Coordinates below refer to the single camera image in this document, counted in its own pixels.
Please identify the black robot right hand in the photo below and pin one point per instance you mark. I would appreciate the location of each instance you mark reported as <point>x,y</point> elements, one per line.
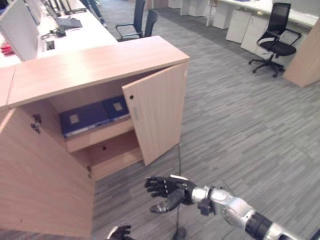
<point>176,190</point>

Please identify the narrow white partition panel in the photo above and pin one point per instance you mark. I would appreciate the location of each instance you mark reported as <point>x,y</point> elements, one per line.
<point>35,8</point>

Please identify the tall wooden cabinet side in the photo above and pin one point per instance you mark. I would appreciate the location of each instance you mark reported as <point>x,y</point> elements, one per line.
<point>303,60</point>

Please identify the small blue folder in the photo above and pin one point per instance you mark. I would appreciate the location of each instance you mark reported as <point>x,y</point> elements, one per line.
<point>116,107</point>

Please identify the person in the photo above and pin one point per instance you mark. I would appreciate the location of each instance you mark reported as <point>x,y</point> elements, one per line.
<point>96,11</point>

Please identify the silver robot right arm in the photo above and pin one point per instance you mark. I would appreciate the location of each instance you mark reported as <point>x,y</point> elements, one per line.
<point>236,203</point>

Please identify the black office chair with armrests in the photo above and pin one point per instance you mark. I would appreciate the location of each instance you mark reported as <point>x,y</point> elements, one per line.
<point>136,17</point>

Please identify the long white desk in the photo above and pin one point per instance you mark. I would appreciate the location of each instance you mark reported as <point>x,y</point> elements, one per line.
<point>82,35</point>

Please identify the grey laptop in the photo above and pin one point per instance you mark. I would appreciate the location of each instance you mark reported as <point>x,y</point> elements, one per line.
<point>66,21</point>

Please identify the black mesh chair back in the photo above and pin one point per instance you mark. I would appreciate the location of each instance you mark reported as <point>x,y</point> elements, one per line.
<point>151,23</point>

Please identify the wooden cabinet door with hinges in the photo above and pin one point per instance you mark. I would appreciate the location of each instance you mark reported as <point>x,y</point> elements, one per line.
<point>42,180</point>

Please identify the wooden cabinet door with lock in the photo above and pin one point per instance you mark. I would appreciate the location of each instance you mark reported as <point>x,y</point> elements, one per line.
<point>160,112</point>

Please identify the white drawer pedestal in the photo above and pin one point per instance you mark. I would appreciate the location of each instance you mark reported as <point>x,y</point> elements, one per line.
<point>253,35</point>
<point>222,16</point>
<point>238,26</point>

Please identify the black office chair with wheels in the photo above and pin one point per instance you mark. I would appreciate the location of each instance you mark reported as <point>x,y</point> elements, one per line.
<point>277,47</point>

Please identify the red object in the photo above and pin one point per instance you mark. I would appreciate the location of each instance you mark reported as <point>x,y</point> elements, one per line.
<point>5,48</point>

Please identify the large blue folder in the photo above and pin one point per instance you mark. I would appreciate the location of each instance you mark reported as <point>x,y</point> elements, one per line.
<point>83,120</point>

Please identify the neighbouring wooden cabinet top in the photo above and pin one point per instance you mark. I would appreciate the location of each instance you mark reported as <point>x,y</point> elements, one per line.
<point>6,85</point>

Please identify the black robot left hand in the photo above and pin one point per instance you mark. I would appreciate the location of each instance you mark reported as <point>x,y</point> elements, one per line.
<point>119,232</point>

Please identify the white desk partition panel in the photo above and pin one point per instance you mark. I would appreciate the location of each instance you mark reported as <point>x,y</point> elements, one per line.
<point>18,32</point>

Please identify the wooden office cabinet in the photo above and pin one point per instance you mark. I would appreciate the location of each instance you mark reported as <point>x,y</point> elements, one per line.
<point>95,65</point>

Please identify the white desk with pedestals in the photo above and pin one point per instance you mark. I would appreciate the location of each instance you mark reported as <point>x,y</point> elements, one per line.
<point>297,13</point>

